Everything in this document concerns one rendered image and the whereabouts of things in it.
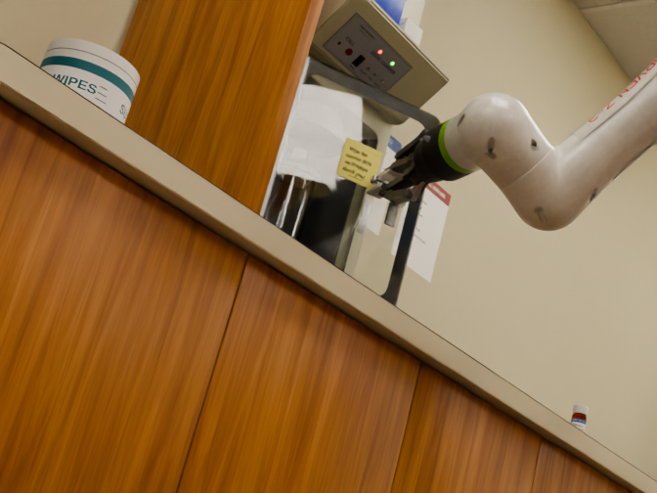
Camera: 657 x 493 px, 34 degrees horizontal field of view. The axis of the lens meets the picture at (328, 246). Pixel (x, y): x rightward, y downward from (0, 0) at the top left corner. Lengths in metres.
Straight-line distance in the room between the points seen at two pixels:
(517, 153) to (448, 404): 0.50
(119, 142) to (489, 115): 0.57
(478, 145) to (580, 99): 2.34
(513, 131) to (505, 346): 1.90
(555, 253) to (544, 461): 1.62
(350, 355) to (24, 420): 0.58
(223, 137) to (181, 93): 0.18
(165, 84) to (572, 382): 2.22
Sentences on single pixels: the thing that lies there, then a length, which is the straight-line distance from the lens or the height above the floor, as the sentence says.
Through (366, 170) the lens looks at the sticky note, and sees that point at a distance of 1.93.
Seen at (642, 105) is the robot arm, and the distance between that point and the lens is 1.62.
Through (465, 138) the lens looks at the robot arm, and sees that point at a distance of 1.57.
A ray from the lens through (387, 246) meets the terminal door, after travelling 1.91.
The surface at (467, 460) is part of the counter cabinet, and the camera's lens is 1.91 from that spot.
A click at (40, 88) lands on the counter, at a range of 1.19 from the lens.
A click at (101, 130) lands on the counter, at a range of 1.24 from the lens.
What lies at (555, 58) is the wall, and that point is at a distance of 3.74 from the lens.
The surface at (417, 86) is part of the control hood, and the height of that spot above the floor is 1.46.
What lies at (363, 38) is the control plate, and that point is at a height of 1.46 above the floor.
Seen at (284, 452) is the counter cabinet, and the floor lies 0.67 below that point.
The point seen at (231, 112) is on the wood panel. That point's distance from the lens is 1.84.
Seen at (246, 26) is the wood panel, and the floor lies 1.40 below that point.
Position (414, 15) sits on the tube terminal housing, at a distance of 2.26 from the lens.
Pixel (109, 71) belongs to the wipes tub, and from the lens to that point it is 1.44.
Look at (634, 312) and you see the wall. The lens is 4.27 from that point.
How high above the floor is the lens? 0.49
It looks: 18 degrees up
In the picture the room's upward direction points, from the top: 15 degrees clockwise
